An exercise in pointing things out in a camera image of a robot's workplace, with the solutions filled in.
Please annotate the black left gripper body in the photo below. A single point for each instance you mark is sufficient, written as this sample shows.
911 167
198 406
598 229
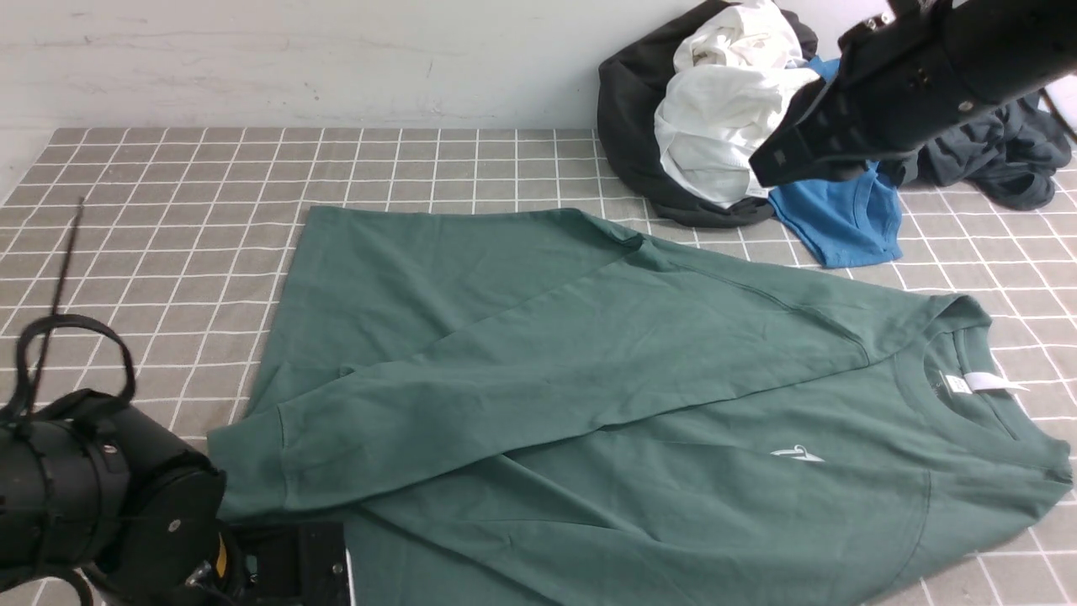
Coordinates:
275 564

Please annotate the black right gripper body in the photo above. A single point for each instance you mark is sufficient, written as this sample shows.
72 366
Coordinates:
898 85

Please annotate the green long-sleeve top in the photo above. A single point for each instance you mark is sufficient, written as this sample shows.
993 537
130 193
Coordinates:
547 407

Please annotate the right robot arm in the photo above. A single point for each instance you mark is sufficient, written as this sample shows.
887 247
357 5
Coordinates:
1028 44

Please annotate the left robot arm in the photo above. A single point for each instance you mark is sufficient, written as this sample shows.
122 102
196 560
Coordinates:
100 496

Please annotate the dark grey crumpled garment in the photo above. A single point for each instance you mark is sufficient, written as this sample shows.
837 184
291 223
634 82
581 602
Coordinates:
1010 156

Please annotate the blue t-shirt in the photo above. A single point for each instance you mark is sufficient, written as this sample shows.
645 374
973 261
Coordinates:
843 225

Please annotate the white crumpled garment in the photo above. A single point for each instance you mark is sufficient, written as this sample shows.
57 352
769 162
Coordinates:
735 77

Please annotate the black garment under pile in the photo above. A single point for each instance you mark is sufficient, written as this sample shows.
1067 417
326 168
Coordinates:
632 85

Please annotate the grey checkered tablecloth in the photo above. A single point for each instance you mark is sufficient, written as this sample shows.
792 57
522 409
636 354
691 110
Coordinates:
187 234

